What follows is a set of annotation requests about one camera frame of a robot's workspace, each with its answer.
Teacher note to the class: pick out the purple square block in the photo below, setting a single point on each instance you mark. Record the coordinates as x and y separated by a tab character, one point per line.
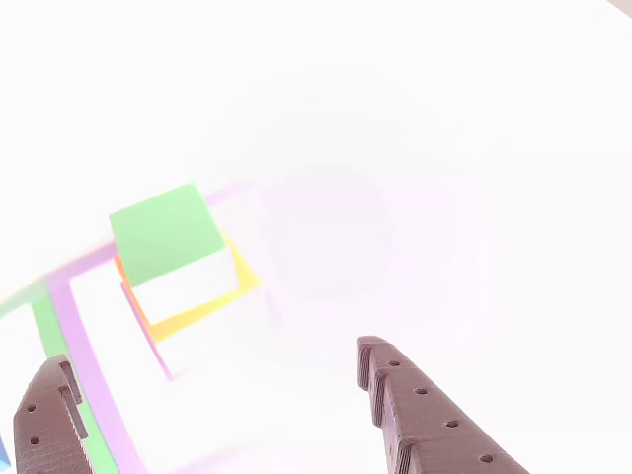
148	336

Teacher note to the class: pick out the orange square block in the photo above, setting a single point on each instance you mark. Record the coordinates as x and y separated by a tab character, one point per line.
197	316

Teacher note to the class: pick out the green square block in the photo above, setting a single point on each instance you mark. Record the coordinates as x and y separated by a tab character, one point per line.
165	232

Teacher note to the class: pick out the purple tape square outline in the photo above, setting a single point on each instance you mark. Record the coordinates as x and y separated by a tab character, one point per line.
79	336

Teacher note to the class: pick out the green tape square outline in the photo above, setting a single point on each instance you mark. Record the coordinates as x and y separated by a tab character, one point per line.
47	326

